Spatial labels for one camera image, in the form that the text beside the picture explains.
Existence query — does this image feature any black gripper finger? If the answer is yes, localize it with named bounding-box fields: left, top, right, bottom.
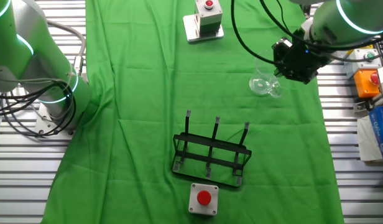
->
left=273, top=63, right=289, bottom=78
left=271, top=37, right=293, bottom=59

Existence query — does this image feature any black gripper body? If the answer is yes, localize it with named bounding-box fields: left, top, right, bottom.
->
left=281, top=40, right=323, bottom=85

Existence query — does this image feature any clear glass cup with handle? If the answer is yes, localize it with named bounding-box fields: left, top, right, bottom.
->
left=249, top=49, right=284, bottom=99

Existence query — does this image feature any orange box red button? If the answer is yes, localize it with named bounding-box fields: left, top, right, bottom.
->
left=353, top=68, right=382, bottom=99

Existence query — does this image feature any grey box green button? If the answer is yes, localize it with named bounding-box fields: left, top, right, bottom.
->
left=343, top=48, right=383, bottom=71

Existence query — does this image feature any red button box with baseplate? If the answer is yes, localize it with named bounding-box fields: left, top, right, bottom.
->
left=182, top=0, right=225, bottom=43

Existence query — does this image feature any blue tissue pack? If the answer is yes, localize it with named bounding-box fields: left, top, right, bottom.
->
left=356, top=106, right=383, bottom=162

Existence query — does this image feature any red button grey box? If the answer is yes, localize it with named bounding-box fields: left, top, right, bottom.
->
left=188, top=182, right=219, bottom=217

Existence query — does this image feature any green cloth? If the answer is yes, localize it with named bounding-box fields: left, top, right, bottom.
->
left=40, top=0, right=345, bottom=224

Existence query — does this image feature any silver robot mounting plate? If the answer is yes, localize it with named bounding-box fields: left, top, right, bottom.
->
left=34, top=102, right=76, bottom=141

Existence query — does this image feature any black wire cup rack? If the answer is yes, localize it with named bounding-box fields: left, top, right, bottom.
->
left=171, top=109, right=253, bottom=189

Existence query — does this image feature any thick grey cable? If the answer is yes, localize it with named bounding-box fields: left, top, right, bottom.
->
left=45, top=19, right=87, bottom=77

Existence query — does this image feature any black cable bundle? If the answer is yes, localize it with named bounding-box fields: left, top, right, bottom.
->
left=0, top=79, right=78, bottom=138

